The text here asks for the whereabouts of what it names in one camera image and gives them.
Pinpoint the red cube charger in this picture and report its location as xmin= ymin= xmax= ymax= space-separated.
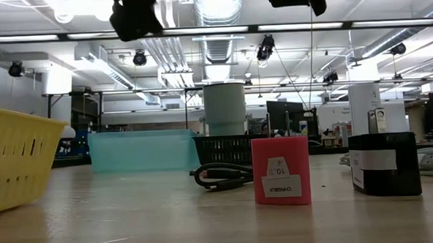
xmin=250 ymin=136 xmax=312 ymax=208

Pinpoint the yellow slotted plastic basket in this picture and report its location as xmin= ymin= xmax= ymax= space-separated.
xmin=0 ymin=101 xmax=73 ymax=216

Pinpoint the black USB cable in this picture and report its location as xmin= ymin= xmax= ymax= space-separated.
xmin=188 ymin=161 xmax=256 ymax=194

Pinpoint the black cube charger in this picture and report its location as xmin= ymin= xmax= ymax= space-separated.
xmin=347 ymin=131 xmax=423 ymax=200

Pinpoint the teal translucent plastic bin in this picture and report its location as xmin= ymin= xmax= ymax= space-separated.
xmin=88 ymin=128 xmax=202 ymax=176

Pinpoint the black overhead light bar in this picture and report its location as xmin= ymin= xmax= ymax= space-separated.
xmin=0 ymin=16 xmax=433 ymax=45

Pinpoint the black ceiling spotlight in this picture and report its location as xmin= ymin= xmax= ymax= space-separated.
xmin=389 ymin=42 xmax=407 ymax=56
xmin=255 ymin=34 xmax=276 ymax=62
xmin=132 ymin=50 xmax=148 ymax=67
xmin=322 ymin=71 xmax=339 ymax=85
xmin=7 ymin=60 xmax=26 ymax=78

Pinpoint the white square column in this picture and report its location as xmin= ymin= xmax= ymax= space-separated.
xmin=347 ymin=83 xmax=383 ymax=137

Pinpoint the blue and black machine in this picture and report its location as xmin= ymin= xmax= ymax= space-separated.
xmin=54 ymin=131 xmax=91 ymax=160

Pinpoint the thin hanging black cable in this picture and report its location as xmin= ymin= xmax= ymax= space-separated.
xmin=304 ymin=7 xmax=318 ymax=101

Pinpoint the black background rig frame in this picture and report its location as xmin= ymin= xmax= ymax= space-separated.
xmin=41 ymin=75 xmax=433 ymax=137

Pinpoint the silver round ceiling duct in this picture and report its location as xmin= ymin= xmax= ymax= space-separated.
xmin=192 ymin=0 xmax=246 ymax=64

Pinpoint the black aluminium table frame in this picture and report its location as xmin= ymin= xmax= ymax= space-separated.
xmin=51 ymin=140 xmax=433 ymax=168

